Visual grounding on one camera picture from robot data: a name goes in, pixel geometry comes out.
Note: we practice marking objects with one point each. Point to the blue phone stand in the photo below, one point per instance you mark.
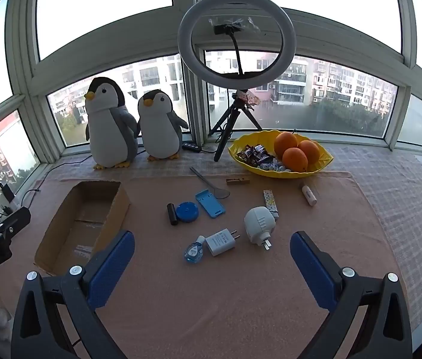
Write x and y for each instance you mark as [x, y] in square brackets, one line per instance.
[210, 205]

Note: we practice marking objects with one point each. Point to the metal spoon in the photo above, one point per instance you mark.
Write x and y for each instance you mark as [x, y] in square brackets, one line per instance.
[221, 193]

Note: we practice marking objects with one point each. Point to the black inline remote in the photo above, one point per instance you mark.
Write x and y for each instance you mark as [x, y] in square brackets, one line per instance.
[190, 147]

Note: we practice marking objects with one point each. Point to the printed paper tag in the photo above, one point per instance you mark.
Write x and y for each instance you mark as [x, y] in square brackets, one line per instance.
[250, 99]

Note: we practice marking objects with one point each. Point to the black cylinder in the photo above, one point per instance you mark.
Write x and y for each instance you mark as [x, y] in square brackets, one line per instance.
[172, 214]

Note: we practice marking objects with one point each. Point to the orange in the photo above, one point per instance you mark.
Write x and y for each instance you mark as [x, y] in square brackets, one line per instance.
[311, 150]
[285, 142]
[295, 159]

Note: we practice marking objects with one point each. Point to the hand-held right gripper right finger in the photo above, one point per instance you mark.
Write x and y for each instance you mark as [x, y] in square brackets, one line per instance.
[314, 273]

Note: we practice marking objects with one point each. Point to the white bottle grey cap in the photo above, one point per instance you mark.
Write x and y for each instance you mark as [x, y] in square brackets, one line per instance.
[308, 194]

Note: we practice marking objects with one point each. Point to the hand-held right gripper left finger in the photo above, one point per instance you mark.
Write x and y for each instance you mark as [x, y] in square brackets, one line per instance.
[112, 269]

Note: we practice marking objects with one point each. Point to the white power strip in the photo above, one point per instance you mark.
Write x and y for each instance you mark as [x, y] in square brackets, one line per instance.
[9, 209]

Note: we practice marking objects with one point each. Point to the large penguin plush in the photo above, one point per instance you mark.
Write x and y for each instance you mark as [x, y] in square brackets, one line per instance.
[106, 127]

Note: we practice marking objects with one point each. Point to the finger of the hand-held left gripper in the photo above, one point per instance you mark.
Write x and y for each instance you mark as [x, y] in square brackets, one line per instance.
[14, 218]

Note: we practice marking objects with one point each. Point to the small patterned box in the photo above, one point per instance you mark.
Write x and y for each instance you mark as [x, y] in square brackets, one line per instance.
[271, 204]

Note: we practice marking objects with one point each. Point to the wooden clothespin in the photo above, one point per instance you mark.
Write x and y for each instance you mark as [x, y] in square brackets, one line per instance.
[238, 181]

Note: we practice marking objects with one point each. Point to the black power bank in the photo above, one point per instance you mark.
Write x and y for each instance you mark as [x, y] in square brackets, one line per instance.
[8, 192]

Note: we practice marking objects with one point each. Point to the small penguin plush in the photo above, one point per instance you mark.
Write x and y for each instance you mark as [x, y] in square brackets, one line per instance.
[158, 131]

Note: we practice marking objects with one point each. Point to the cardboard box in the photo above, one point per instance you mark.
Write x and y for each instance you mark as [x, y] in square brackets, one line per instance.
[80, 232]

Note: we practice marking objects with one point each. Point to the blue round case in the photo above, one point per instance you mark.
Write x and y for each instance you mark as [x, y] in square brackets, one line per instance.
[187, 211]

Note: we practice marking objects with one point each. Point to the white checkered blanket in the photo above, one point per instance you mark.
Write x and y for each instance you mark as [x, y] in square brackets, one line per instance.
[401, 202]

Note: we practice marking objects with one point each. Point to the small blue liquid bottle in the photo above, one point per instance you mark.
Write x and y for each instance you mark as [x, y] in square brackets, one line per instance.
[193, 250]

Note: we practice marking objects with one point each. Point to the white charger plug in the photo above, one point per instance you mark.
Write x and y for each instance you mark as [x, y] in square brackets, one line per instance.
[220, 243]

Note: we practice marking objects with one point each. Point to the brown chocolate bar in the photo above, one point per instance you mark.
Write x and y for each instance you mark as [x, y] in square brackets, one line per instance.
[256, 149]
[265, 157]
[243, 155]

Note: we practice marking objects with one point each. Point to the pile of blue-white candies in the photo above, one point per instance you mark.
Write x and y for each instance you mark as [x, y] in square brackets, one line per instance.
[272, 165]

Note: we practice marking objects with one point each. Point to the white plug-in device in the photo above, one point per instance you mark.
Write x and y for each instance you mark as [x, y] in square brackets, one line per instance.
[259, 224]

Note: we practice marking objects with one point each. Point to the yellow leaf-shaped bowl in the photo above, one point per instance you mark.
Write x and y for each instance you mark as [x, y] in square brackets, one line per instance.
[319, 161]

